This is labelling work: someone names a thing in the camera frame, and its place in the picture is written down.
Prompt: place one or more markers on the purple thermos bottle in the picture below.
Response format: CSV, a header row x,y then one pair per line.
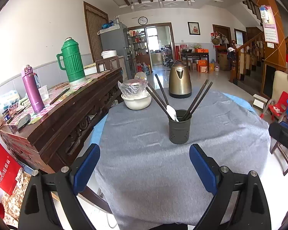
x,y
33,91

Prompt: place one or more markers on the round white container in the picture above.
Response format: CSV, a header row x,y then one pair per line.
x,y
141,76

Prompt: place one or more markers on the wooden stair railing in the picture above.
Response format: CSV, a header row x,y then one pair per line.
x,y
249,40

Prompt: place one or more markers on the brown striped curtain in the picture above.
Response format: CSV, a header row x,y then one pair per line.
x,y
94,33

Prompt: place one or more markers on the clear plastic bag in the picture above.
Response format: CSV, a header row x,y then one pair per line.
x,y
133,87

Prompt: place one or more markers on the white plastic spoon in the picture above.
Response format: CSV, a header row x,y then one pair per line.
x,y
170,110
176,118

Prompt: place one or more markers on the white rice cooker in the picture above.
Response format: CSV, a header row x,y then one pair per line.
x,y
109,54

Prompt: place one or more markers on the grey refrigerator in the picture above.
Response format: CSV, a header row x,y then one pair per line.
x,y
112,43

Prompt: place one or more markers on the dark grey utensil holder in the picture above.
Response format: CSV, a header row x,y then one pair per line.
x,y
180,131

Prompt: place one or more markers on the red paper bag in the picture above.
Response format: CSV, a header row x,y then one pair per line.
x,y
3,167

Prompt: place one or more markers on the black phone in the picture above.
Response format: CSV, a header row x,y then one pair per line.
x,y
24,122

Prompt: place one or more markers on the green thermos jug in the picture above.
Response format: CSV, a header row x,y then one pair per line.
x,y
73,62

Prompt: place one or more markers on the dark stick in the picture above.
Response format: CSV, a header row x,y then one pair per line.
x,y
59,96

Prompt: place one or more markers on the red plastic chair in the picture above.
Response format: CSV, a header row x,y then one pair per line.
x,y
282,99

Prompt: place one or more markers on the white step stool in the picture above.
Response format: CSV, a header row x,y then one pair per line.
x,y
260,98

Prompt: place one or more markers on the flat orange box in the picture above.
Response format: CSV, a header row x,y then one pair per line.
x,y
201,50

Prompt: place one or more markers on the beige chair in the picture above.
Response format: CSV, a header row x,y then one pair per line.
x,y
282,81

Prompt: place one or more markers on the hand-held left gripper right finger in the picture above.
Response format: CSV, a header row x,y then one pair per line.
x,y
204,170

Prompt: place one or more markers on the white bowl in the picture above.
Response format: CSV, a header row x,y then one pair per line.
x,y
136,103

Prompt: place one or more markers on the brown wooden door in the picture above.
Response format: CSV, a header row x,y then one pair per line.
x,y
222,36

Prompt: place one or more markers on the dark wooden cabinet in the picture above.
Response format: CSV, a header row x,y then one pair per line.
x,y
62,129

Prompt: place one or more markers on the brown wooden chair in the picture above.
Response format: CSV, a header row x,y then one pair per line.
x,y
116,64

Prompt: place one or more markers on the round wall clock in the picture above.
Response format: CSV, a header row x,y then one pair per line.
x,y
142,20

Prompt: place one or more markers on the framed wall picture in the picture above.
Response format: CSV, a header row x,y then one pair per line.
x,y
194,28

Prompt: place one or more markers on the floral table runner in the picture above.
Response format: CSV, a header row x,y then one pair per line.
x,y
55,95

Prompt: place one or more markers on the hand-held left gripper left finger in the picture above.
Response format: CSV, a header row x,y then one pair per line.
x,y
86,167

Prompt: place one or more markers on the blue tablecloth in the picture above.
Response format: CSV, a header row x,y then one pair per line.
x,y
97,131

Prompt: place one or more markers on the bronze electric kettle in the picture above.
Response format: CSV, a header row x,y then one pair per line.
x,y
180,81

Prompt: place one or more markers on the dark dining table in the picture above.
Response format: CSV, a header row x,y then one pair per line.
x,y
194,54

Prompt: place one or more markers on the tall orange box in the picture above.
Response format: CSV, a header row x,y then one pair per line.
x,y
202,66

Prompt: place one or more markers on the wall calendar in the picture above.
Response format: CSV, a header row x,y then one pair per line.
x,y
271,32

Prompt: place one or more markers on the clear water jug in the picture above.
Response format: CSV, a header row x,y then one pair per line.
x,y
217,66

